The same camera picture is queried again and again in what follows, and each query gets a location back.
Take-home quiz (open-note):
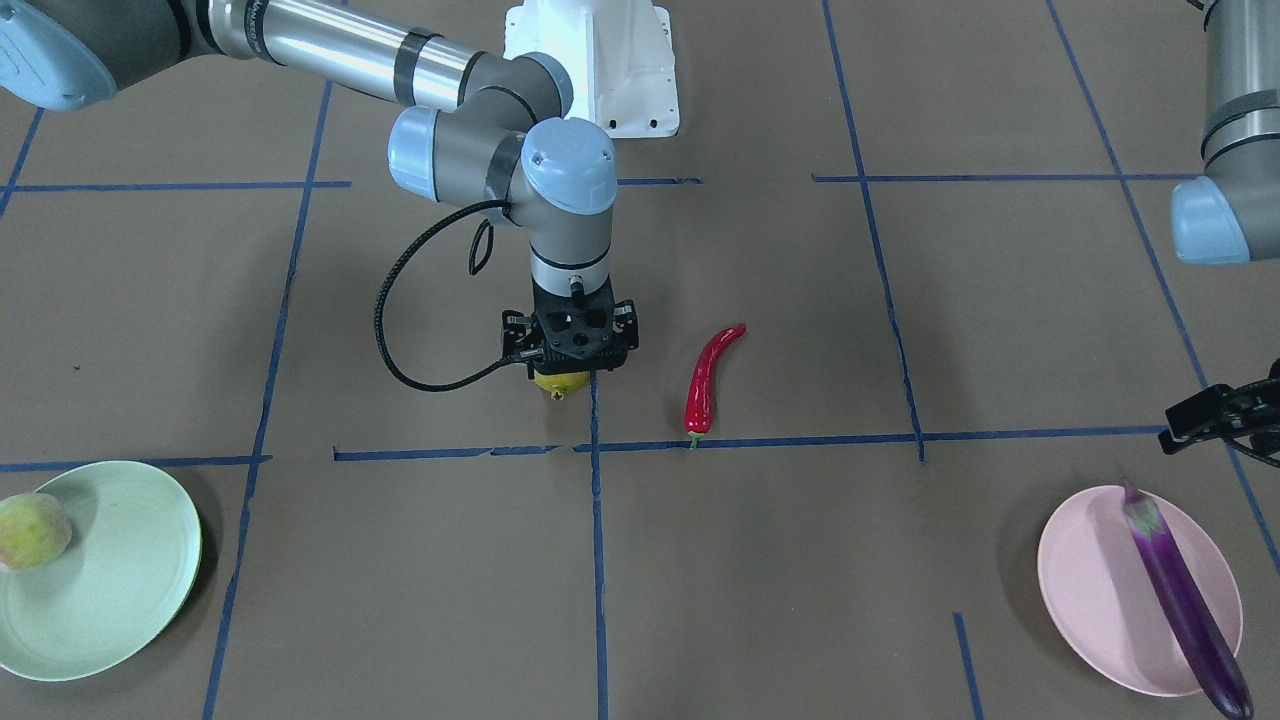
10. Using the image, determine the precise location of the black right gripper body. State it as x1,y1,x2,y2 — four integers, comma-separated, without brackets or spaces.
502,281,639,378

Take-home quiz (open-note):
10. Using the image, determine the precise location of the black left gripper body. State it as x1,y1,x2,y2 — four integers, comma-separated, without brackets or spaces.
1160,361,1279,468

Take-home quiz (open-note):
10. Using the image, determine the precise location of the red yellow pomegranate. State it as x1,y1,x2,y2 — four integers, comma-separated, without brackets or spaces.
532,372,591,400

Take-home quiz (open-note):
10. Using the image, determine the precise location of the red chili pepper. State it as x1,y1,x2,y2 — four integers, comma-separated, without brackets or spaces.
684,323,748,448

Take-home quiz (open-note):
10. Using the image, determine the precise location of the purple eggplant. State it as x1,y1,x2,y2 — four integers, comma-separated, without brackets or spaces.
1121,477,1254,719

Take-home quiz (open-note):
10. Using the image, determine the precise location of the pink yellow peach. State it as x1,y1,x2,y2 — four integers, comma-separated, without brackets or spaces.
1,492,73,571

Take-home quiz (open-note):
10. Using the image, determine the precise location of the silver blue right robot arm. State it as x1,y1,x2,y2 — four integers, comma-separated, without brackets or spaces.
3,1,639,391

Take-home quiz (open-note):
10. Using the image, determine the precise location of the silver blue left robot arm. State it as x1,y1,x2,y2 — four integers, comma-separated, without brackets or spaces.
1158,1,1279,468

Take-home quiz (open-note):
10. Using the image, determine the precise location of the pink plate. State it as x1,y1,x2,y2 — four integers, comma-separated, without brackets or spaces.
1037,484,1243,697

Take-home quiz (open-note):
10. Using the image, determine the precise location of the green plate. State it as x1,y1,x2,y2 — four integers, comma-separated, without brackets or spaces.
1,460,204,682

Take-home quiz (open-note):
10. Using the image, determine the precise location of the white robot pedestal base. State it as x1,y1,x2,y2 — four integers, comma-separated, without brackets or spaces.
504,1,681,138

